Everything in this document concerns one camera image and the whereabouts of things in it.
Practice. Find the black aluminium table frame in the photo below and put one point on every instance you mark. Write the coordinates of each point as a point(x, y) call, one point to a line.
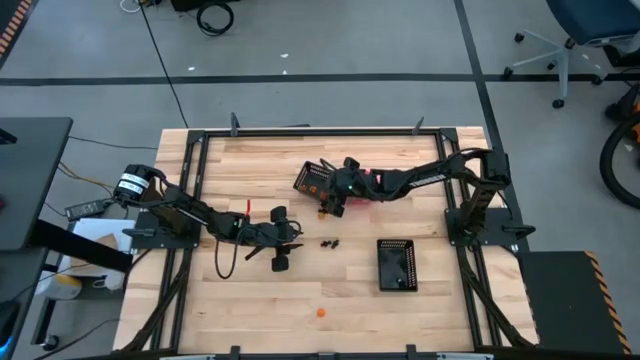
point(325, 133)

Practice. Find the black frame bracket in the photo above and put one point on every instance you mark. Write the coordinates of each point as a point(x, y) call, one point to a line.
point(234, 124)
point(411, 351)
point(419, 125)
point(234, 351)

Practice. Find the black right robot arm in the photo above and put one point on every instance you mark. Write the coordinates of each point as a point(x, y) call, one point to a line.
point(430, 177)

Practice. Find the pink plastic bowl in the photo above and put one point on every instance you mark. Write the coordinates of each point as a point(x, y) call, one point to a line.
point(357, 202)

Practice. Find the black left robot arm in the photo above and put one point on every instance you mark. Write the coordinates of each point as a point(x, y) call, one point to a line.
point(190, 207)

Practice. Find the white cardboard box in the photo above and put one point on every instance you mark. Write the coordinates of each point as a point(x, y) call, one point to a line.
point(95, 231)

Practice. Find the orange black shop vacuum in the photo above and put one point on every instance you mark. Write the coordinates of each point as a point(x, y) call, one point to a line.
point(625, 107)

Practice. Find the black hazard-striped platform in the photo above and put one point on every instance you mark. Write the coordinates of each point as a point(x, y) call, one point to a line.
point(560, 300)
point(7, 20)

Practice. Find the white yellow jug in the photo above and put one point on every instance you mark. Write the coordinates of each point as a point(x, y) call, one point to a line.
point(65, 287)

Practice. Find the blue white office chair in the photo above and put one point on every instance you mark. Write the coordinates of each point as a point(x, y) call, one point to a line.
point(590, 20)

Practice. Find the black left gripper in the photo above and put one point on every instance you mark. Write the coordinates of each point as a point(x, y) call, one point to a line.
point(277, 237)

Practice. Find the black floor equipment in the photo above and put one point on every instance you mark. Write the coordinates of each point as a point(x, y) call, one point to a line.
point(190, 4)

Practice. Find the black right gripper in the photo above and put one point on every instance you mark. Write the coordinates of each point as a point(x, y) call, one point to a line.
point(345, 185)

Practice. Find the black slotted plastic basket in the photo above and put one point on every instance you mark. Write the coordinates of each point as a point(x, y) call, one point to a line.
point(310, 175)
point(396, 265)

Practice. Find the black power adapter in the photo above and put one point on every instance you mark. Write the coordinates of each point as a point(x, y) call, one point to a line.
point(87, 210)

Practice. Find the black desk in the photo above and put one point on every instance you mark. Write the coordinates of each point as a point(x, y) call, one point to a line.
point(30, 175)

